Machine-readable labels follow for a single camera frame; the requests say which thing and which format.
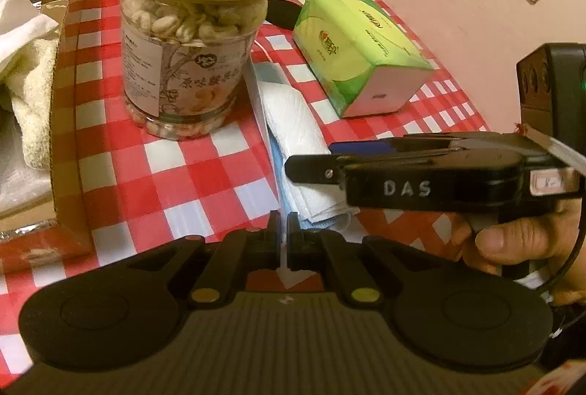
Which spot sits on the brown cardboard box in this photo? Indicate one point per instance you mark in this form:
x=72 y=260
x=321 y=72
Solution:
x=68 y=124

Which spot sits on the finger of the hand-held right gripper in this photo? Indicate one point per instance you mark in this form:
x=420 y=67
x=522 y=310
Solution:
x=361 y=147
x=313 y=169

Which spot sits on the green tissue pack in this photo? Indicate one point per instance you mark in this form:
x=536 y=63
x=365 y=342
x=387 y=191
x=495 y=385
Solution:
x=361 y=51

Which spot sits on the clear jar with gold lid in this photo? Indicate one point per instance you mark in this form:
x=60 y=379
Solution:
x=187 y=37

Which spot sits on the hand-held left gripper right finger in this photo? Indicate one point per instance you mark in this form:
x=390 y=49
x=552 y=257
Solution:
x=294 y=244

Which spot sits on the cream towel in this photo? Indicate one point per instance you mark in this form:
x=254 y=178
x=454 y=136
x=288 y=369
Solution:
x=27 y=70

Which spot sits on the person's right hand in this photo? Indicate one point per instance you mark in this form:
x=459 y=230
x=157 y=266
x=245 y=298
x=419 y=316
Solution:
x=517 y=244

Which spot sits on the red checked tablecloth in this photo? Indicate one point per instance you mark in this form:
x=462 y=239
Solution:
x=192 y=184

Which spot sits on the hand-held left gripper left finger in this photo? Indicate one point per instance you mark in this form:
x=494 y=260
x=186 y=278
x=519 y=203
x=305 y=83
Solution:
x=274 y=239

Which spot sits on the dark cloth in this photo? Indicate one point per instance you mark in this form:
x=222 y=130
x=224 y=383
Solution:
x=283 y=12

